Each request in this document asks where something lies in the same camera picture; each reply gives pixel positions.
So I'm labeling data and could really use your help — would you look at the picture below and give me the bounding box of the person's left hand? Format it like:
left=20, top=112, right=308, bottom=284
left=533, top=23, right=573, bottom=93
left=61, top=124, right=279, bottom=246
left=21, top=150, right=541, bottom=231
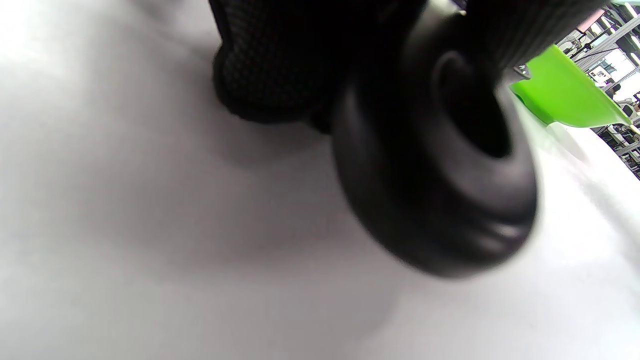
left=207, top=0, right=608, bottom=135

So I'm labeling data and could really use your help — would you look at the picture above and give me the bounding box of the black cast iron frying pan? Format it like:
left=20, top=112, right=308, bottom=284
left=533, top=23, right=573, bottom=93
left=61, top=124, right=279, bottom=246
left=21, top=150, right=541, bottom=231
left=331, top=12, right=540, bottom=279

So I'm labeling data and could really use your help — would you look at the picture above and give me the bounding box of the green plastic bowl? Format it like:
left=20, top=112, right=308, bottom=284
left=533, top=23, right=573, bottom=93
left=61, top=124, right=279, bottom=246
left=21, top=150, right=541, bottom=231
left=510, top=45, right=633, bottom=128

